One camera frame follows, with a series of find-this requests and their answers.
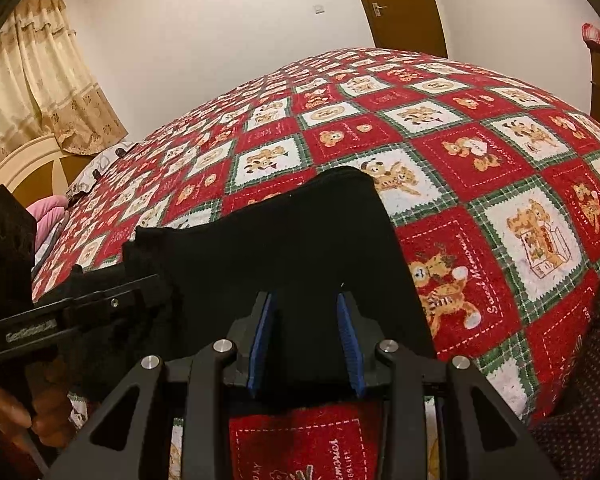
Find black knit pants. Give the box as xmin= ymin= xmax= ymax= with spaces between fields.
xmin=76 ymin=168 xmax=436 ymax=412

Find person left hand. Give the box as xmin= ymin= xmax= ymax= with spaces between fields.
xmin=0 ymin=356 xmax=76 ymax=458

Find dark dotted garment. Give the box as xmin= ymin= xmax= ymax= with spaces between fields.
xmin=532 ymin=287 xmax=600 ymax=479

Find pink folded blanket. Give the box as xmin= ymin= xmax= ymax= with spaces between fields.
xmin=27 ymin=194 xmax=69 ymax=252

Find grey patterned pillow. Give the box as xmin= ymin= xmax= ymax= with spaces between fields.
xmin=66 ymin=141 xmax=136 ymax=200

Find cream wooden headboard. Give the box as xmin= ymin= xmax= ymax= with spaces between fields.
xmin=0 ymin=134 xmax=93 ymax=207

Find beige patterned curtain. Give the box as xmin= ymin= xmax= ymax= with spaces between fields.
xmin=0 ymin=0 xmax=128 ymax=162

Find red patchwork bear bedspread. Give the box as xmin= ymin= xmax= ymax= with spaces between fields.
xmin=29 ymin=46 xmax=600 ymax=480

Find brown wooden door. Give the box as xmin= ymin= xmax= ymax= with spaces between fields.
xmin=361 ymin=0 xmax=448 ymax=58

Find red item on dresser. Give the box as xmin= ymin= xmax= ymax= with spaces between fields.
xmin=581 ymin=23 xmax=600 ymax=52

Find silver door handle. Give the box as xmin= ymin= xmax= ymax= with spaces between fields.
xmin=372 ymin=2 xmax=387 ymax=18

